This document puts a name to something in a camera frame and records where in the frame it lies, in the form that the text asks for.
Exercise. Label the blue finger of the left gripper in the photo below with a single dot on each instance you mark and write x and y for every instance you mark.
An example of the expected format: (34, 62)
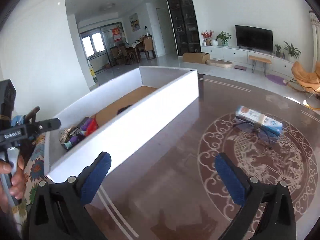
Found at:
(34, 129)
(30, 118)

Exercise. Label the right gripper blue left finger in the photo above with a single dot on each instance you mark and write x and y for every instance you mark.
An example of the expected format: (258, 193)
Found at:
(58, 210)

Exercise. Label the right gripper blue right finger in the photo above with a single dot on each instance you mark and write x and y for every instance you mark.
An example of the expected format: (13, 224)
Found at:
(278, 218)

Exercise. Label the purple toy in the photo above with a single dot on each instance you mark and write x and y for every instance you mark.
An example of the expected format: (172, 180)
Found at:
(73, 141)

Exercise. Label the black text box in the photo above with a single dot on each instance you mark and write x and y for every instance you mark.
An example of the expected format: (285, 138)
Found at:
(81, 126)

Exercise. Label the red triangular pouch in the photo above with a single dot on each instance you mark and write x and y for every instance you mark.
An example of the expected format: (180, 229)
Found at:
(92, 127)

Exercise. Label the black fuzzy bow scrunchie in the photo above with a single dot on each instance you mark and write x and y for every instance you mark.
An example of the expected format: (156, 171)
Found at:
(123, 109)

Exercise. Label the black eyeglasses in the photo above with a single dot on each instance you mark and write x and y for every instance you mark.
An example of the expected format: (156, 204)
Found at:
(257, 130)

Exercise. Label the blue white toothpaste box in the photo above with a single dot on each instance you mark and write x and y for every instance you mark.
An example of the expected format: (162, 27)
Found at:
(259, 119)

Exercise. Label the person's left hand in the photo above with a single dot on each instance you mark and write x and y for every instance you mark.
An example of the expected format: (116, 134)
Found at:
(18, 187)

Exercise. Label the floral patterned cloth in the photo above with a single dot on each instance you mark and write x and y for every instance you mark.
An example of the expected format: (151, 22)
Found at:
(34, 173)

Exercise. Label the white cardboard box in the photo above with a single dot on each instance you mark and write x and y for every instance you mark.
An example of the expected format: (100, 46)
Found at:
(156, 95)

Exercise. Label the orange lounge chair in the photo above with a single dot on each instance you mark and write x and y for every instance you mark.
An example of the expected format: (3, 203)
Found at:
(309, 81)

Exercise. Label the white tv cabinet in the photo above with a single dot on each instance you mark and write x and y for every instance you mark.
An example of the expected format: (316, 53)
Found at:
(242, 57)

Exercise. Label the round beige floor mat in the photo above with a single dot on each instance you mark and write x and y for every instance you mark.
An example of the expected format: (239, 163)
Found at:
(219, 63)

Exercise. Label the green plant right of tv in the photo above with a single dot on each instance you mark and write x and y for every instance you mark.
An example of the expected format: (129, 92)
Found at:
(292, 51)

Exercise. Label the brown cardboard box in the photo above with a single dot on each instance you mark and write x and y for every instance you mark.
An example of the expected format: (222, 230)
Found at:
(200, 58)

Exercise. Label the black television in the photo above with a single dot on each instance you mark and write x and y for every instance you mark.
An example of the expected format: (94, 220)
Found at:
(255, 38)

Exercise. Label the green potted plant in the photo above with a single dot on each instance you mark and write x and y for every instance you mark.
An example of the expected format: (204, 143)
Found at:
(224, 37)

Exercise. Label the black glass display cabinet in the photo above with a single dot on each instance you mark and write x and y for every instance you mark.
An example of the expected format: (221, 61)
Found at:
(185, 27)

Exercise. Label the red flower vase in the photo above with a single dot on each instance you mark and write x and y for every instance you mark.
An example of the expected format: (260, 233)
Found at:
(207, 36)

